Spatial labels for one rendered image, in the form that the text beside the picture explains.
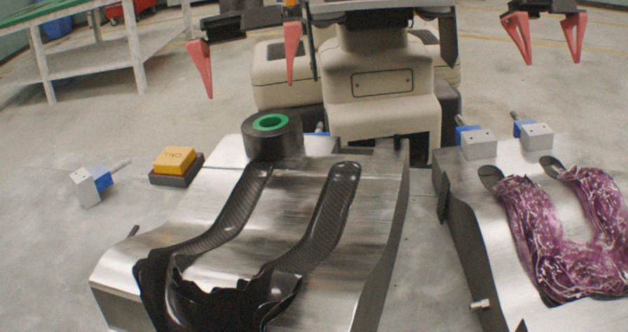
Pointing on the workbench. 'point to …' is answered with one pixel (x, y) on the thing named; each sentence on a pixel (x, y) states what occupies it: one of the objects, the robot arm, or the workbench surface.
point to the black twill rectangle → (443, 197)
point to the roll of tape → (272, 134)
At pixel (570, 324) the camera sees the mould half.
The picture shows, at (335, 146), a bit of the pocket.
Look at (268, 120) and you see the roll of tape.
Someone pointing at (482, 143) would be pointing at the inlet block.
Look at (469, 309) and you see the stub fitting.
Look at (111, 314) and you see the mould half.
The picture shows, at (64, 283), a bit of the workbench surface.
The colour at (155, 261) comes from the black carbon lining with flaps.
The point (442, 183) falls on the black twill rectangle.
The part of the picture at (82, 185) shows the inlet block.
